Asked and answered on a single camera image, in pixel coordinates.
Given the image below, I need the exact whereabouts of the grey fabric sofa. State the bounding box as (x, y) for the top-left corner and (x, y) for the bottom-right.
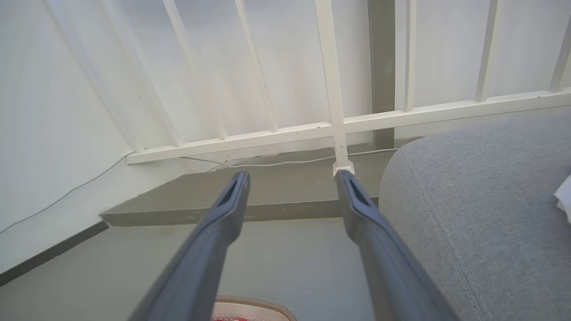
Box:
(378, 114), (571, 321)

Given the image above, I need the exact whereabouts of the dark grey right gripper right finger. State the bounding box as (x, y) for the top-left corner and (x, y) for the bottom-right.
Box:
(335, 169), (458, 321)

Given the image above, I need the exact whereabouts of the thin white cable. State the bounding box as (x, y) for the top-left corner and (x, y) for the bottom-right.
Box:
(0, 148), (398, 235)

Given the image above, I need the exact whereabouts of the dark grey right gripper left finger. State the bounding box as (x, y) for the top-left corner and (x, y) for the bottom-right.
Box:
(128, 171), (251, 321)

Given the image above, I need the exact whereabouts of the cream perforated laundry basket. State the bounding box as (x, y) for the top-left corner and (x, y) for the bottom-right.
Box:
(211, 295), (298, 321)

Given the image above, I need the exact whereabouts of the white cloth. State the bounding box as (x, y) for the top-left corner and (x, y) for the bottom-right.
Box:
(553, 175), (571, 223)

